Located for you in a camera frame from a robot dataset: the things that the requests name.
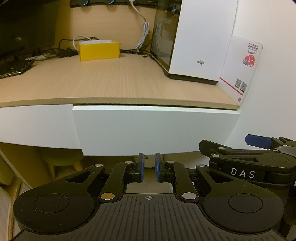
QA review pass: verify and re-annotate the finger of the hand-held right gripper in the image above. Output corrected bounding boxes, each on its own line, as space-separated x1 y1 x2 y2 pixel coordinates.
245 134 296 151
199 139 274 164

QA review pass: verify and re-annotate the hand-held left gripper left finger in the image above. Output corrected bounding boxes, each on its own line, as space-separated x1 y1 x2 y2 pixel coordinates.
62 152 146 202

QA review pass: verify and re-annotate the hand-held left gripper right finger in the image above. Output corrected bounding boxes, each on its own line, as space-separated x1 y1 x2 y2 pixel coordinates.
154 152 234 202

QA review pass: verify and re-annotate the wide white drawer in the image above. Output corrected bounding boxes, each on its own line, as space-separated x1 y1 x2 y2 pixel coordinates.
72 105 241 156

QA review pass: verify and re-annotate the white printed leaflet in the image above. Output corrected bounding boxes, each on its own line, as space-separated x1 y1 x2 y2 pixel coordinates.
218 35 264 108

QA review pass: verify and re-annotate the narrow white drawer front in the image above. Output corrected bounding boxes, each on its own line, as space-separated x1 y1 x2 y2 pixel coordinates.
0 104 82 149

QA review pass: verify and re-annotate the white computer case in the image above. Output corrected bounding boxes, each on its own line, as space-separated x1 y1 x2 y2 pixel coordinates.
149 0 239 86

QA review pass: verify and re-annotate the yellow cardboard box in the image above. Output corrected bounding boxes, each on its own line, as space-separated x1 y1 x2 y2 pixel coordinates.
77 40 121 62

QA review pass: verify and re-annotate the white power adapter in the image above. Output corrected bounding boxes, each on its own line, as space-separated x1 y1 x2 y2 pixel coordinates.
30 54 54 62

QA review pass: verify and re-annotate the black keyboard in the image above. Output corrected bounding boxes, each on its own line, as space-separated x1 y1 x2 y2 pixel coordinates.
0 56 36 78

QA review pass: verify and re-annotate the black computer monitor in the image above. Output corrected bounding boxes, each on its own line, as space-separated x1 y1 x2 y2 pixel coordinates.
0 0 60 59

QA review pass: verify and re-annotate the thin black cable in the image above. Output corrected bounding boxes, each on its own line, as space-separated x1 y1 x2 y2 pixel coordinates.
120 43 153 59

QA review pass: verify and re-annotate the tangle of black cables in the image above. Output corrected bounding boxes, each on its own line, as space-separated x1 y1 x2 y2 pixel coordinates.
35 38 79 61

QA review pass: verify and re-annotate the long white cable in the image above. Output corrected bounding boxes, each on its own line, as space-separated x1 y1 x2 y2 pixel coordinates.
132 0 150 50

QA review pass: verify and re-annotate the coiled white cable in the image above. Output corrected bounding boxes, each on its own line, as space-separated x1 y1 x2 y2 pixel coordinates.
73 35 99 50

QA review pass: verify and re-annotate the black wall power strip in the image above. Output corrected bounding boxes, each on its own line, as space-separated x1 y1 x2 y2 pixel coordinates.
70 0 158 8

